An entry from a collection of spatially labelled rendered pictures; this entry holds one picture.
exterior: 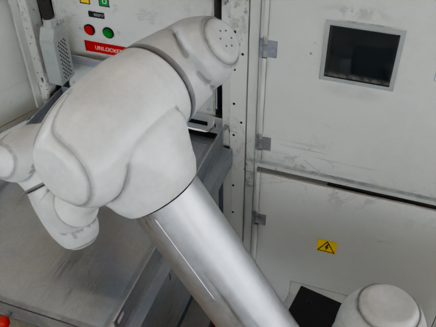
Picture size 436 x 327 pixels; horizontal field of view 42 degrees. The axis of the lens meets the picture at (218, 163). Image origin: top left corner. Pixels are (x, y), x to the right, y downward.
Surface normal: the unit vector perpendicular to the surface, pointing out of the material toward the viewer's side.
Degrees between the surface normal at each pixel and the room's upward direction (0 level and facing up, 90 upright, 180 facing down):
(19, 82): 90
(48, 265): 0
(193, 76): 64
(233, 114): 90
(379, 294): 5
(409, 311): 5
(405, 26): 90
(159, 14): 90
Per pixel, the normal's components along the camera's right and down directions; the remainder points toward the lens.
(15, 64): 0.73, 0.44
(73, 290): -0.01, -0.75
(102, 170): 0.44, 0.27
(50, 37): -0.29, 0.18
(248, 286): 0.59, -0.06
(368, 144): -0.33, 0.62
